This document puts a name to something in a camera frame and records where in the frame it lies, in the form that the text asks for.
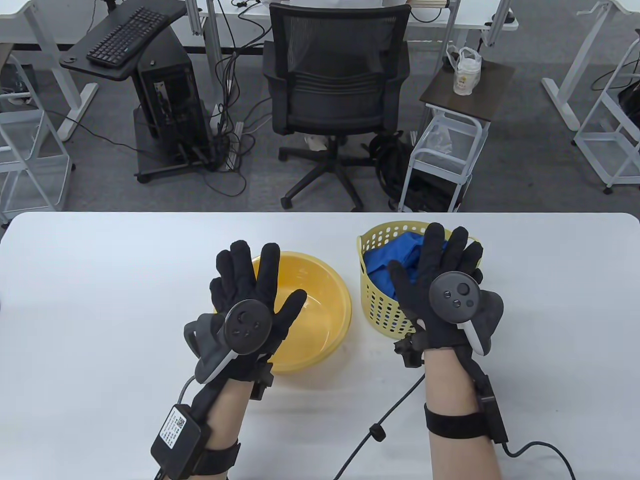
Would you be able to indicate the person's right hand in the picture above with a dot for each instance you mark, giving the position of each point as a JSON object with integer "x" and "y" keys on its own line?
{"x": 425, "y": 290}

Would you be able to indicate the person's left hand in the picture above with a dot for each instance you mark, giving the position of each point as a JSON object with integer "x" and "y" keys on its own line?
{"x": 250, "y": 285}

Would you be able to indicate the blue t-shirt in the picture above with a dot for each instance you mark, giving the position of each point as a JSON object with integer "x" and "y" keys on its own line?
{"x": 395, "y": 252}
{"x": 387, "y": 280}

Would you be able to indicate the person's right forearm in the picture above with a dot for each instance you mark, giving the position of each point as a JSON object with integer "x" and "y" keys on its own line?
{"x": 450, "y": 400}

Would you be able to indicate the person's left forearm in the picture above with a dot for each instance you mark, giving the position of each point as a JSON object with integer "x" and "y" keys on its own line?
{"x": 225, "y": 420}

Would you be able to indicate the grey hand controller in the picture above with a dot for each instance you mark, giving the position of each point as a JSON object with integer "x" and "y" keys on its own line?
{"x": 460, "y": 300}
{"x": 240, "y": 330}

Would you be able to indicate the yellow perforated plastic basket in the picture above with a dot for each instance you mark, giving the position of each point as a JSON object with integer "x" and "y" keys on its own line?
{"x": 380, "y": 310}

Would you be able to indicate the yellow plastic basin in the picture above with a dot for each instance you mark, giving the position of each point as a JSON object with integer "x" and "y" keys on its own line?
{"x": 320, "y": 300}

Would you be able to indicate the black backpack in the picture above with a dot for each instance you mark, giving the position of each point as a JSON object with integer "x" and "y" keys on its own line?
{"x": 392, "y": 165}

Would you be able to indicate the white power strip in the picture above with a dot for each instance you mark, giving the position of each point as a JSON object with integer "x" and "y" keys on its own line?
{"x": 235, "y": 150}

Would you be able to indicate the clear plastic bag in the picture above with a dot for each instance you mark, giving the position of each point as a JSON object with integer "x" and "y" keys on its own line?
{"x": 440, "y": 137}

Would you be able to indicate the black wrist box with label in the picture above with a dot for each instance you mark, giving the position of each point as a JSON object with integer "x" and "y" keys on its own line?
{"x": 175, "y": 440}

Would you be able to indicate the black computer tower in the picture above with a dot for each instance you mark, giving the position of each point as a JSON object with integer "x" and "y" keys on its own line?
{"x": 170, "y": 100}

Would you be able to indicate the black mesh office chair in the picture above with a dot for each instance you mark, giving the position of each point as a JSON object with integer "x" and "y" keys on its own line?
{"x": 340, "y": 95}

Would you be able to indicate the white cart with brown top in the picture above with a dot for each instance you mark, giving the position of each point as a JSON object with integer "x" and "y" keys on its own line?
{"x": 492, "y": 85}

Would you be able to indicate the plastic bag with cup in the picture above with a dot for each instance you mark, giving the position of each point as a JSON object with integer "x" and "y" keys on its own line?
{"x": 465, "y": 75}

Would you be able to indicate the white desk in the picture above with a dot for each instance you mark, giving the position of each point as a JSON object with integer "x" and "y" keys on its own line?
{"x": 562, "y": 102}
{"x": 450, "y": 17}
{"x": 30, "y": 20}

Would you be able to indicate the black bag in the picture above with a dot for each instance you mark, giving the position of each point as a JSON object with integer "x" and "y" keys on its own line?
{"x": 631, "y": 105}

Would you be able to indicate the black keyboard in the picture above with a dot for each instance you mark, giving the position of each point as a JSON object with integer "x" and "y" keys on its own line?
{"x": 125, "y": 35}

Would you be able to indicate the black rolling computer cart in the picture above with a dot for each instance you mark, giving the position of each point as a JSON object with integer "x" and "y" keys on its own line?
{"x": 75, "y": 64}

